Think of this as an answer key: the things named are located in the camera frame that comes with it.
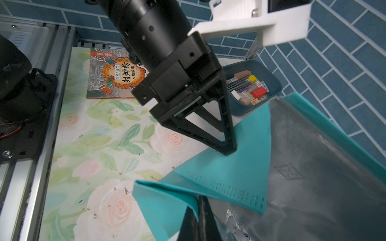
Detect colourful illustrated children's book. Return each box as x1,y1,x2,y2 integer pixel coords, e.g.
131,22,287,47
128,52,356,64
86,48,148,99

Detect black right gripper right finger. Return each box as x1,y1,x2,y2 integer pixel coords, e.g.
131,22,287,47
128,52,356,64
199,196,222,241

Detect dark teal storage bin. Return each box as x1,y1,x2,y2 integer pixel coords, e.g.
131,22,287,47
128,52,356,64
223,60,282,116

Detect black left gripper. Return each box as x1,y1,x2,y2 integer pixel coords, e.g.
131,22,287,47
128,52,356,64
96,1,237,155

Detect white eraser block in bin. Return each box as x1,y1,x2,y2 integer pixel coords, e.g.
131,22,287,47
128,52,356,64
231,90,241,100

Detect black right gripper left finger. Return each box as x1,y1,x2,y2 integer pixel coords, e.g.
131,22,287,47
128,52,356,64
177,207,200,241

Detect teal insulated delivery bag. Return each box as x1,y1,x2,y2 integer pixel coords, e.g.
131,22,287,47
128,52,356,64
133,93,386,241

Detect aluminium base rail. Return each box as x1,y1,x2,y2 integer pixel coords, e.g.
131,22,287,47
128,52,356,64
1,19,77,241

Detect red box in bin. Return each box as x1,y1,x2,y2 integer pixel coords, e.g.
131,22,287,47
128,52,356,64
251,87,267,98

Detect brown cardboard box in bin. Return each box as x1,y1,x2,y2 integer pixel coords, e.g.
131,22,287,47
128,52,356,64
234,70,251,80

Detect yellow block in bin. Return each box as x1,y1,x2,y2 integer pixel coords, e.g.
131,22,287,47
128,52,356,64
248,75,257,83

